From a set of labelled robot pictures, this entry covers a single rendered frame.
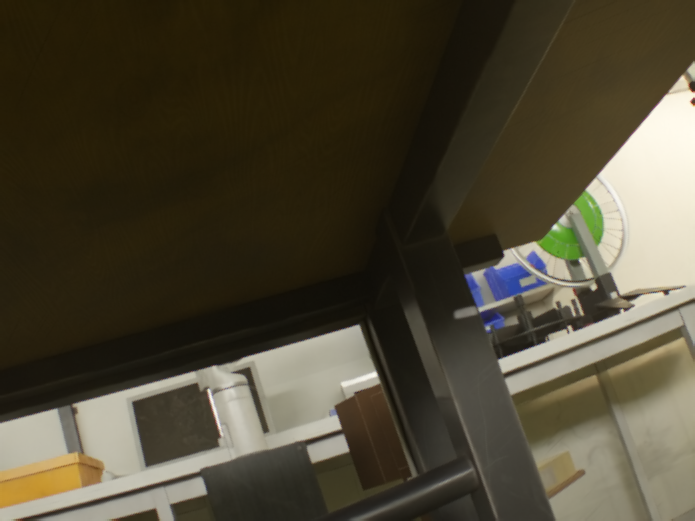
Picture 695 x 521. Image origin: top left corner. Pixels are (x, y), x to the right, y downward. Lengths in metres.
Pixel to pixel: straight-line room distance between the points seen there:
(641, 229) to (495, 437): 2.81
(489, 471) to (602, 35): 0.35
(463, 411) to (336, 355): 2.29
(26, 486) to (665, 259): 2.77
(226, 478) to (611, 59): 1.23
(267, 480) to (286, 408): 1.31
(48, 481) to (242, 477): 0.73
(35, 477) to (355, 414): 1.01
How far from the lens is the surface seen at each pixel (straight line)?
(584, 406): 3.01
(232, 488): 1.54
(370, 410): 1.45
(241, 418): 1.63
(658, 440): 3.13
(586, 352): 2.06
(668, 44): 0.57
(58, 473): 2.06
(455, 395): 0.58
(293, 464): 1.54
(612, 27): 0.50
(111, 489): 1.93
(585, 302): 2.54
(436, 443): 0.77
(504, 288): 2.82
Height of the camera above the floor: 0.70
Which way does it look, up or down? 17 degrees up
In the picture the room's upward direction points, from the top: 20 degrees counter-clockwise
